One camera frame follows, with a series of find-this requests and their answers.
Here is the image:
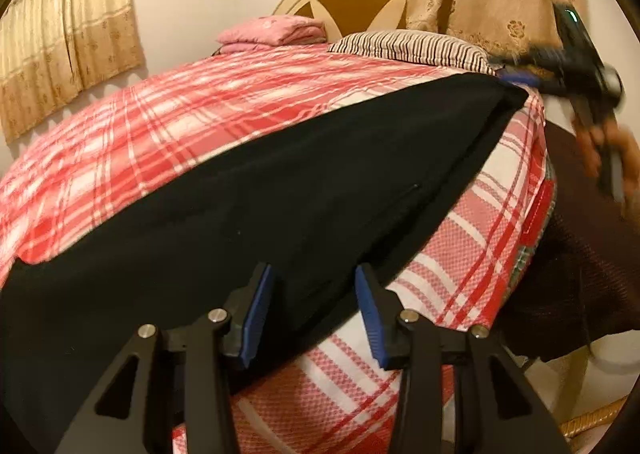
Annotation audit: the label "red plaid bed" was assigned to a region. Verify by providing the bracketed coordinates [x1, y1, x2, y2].
[1, 46, 555, 453]

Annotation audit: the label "striped pillow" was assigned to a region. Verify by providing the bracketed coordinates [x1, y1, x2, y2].
[328, 29, 495, 76]

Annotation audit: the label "beige window curtain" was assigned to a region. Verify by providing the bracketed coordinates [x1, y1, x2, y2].
[1, 0, 144, 143]

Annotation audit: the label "person right hand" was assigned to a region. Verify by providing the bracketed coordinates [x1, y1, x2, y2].
[572, 117, 639, 222]

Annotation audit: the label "black pants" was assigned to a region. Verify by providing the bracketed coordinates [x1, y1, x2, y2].
[1, 73, 528, 453]

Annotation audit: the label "pink folded blanket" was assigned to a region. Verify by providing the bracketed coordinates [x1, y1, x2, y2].
[216, 15, 326, 54]

